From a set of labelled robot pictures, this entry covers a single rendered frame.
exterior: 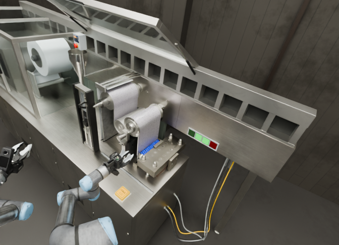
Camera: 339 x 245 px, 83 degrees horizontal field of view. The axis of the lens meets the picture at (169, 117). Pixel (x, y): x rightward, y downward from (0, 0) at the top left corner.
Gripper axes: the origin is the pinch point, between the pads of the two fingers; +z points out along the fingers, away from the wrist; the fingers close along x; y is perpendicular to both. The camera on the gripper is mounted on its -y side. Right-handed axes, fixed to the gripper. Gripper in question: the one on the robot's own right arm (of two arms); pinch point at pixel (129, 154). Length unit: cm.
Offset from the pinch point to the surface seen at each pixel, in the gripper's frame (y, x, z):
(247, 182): -23, -73, 56
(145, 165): -6.6, -10.7, 4.0
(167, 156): -6.2, -17.2, 21.7
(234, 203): -53, -73, 57
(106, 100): 27.8, 28.9, 5.8
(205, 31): 56, 43, 168
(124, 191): -16.7, -9.8, -14.3
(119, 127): 8.7, 19.1, 8.0
